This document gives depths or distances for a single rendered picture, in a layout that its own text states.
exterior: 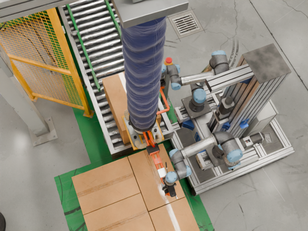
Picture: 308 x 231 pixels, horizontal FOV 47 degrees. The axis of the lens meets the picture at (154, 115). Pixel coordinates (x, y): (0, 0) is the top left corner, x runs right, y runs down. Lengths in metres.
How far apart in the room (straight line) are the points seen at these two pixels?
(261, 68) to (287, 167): 2.24
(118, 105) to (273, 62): 1.57
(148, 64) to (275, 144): 2.67
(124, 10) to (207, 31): 3.63
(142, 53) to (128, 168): 1.97
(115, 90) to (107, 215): 1.21
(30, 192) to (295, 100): 3.46
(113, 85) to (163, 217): 1.39
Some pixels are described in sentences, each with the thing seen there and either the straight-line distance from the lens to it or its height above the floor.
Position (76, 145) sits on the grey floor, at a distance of 4.34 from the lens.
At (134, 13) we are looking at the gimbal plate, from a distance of 1.52.
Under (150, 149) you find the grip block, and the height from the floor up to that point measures 1.26.
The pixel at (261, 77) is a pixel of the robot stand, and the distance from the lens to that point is 2.45.
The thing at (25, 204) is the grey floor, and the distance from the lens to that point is 4.31.
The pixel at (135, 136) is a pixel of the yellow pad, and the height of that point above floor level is 1.16.
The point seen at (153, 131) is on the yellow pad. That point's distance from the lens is 3.11.
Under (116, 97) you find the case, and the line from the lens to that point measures 3.45.
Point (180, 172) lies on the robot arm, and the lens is 2.57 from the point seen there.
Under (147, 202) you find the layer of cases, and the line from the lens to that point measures 3.56.
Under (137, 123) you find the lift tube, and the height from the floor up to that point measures 1.45.
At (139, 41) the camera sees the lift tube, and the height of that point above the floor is 2.61.
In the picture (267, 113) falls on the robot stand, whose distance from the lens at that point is 3.26.
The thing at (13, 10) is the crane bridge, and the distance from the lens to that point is 1.45.
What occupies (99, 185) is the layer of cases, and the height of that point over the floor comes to 0.54.
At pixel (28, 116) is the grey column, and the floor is 0.60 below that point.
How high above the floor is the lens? 4.06
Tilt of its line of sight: 67 degrees down
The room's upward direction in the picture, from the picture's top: 4 degrees clockwise
